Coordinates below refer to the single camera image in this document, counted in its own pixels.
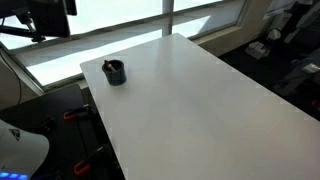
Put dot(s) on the red and white marker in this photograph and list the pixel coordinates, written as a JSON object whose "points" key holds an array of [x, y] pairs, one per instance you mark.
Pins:
{"points": [[109, 65]]}

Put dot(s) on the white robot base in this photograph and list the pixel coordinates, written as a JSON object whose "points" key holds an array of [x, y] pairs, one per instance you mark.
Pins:
{"points": [[21, 152]]}

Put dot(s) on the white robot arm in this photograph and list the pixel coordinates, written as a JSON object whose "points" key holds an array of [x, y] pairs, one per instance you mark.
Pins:
{"points": [[42, 17]]}

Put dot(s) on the dark blue cup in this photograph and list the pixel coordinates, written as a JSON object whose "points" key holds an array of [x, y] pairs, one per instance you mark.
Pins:
{"points": [[115, 78]]}

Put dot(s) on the black mounting table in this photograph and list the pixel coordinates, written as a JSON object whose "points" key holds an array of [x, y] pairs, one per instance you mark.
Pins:
{"points": [[70, 141]]}

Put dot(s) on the white device on floor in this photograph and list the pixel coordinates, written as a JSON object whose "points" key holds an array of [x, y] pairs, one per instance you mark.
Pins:
{"points": [[257, 50]]}

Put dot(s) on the upper orange-handled clamp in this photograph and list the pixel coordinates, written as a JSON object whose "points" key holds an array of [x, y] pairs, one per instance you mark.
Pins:
{"points": [[76, 113]]}

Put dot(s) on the orange-handled clamp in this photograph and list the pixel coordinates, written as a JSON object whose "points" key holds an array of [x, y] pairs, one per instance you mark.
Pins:
{"points": [[84, 166], [76, 113]]}

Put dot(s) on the lower orange-handled clamp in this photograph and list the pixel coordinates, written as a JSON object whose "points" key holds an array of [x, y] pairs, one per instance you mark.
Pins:
{"points": [[84, 166]]}

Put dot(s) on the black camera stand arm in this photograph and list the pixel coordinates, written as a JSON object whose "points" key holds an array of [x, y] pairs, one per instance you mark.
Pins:
{"points": [[29, 32]]}

